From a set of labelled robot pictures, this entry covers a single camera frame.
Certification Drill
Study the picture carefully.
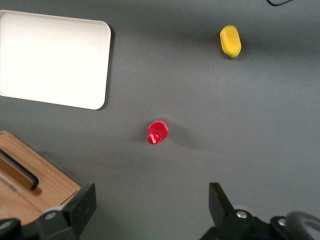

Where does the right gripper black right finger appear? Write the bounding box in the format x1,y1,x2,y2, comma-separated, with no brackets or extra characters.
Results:
199,181,277,240

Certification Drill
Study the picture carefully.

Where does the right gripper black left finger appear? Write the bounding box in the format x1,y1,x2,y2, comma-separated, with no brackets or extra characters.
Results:
34,182,98,240

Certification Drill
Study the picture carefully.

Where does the wooden drawer with long handle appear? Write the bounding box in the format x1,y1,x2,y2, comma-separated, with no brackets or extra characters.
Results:
0,174,63,222

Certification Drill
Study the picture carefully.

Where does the wooden drawer cabinet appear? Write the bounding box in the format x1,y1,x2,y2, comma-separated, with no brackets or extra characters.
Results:
0,129,82,223

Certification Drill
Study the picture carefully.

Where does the red cola bottle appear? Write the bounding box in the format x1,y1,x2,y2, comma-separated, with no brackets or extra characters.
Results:
146,117,171,147

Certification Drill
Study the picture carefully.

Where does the cream rectangular tray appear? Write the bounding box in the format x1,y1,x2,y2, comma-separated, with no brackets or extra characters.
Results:
0,9,112,111

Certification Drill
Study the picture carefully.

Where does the yellow sponge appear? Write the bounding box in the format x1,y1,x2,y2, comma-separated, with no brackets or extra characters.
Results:
219,24,243,60

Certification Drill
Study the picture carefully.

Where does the wooden drawer with short handle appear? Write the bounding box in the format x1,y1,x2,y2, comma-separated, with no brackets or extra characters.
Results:
0,133,76,201

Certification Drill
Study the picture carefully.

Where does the black cable on table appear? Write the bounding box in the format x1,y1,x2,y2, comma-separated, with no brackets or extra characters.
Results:
265,0,294,6

